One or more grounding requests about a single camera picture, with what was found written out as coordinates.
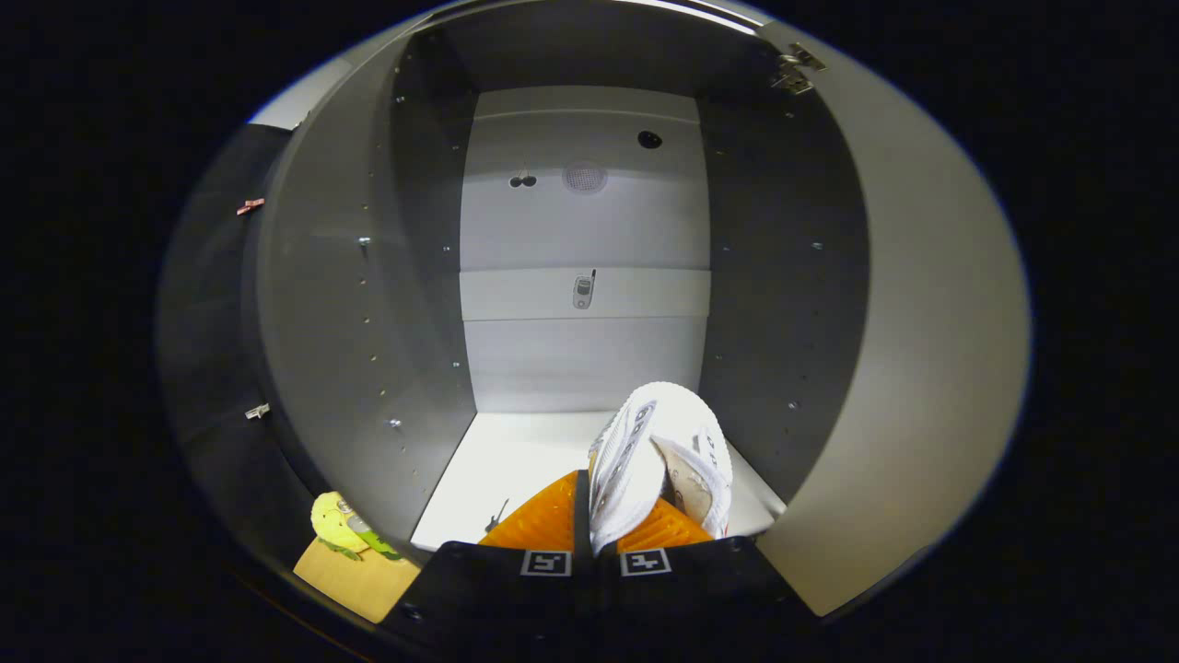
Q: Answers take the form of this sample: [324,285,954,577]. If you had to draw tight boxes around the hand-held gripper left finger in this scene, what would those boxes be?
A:
[379,470,598,647]

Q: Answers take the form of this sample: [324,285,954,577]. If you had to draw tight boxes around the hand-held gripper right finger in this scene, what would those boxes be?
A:
[597,497,813,651]

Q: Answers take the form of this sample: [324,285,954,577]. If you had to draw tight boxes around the grey shoe cabinet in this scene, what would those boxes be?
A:
[241,0,871,553]

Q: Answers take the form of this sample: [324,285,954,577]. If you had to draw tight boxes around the yellow plush toy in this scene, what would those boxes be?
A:
[310,491,371,560]

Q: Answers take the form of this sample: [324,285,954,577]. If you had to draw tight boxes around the black backdrop cloth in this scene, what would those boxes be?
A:
[157,124,309,558]

